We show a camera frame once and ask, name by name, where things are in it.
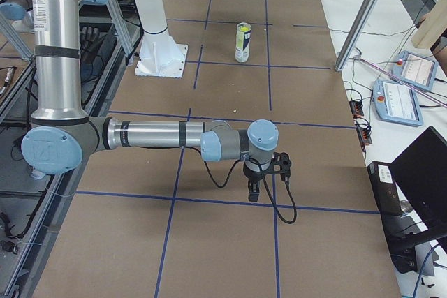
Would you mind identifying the near teach pendant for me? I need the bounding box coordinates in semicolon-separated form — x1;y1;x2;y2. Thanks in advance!
373;80;423;127

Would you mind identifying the black computer box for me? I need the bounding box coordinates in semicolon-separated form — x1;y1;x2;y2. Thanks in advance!
367;161;402;216

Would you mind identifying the wooden board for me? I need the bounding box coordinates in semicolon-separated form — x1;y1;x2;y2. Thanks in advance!
411;0;447;49

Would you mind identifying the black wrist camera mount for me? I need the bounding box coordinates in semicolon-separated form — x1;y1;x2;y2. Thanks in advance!
270;152;292;184

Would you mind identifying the black monitor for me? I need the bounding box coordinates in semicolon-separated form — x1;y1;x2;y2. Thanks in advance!
390;126;446;222

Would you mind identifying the clear tennis ball can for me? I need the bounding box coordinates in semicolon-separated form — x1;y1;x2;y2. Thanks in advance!
235;22;252;63

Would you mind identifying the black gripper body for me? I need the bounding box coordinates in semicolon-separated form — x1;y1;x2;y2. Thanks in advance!
243;161;274;186

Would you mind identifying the aluminium frame post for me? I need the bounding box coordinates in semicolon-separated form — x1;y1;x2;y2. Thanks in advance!
335;0;378;72

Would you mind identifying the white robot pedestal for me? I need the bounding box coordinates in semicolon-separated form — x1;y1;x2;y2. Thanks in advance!
135;0;188;78

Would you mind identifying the orange black connector block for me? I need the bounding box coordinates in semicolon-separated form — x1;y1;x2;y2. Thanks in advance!
349;100;364;117

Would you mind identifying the teach pendant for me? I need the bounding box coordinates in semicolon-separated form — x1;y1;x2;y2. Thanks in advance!
392;50;439;91
373;80;423;127

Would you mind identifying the blue tape line lengthwise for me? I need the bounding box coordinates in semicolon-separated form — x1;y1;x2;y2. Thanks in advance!
265;0;281;297

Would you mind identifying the blue tape line crosswise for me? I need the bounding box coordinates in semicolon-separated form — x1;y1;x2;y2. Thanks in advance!
75;191;379;215

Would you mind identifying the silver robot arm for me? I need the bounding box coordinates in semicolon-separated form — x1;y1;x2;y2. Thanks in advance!
21;0;280;202

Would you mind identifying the far teach pendant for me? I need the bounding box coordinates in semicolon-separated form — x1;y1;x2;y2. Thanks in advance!
392;50;439;91

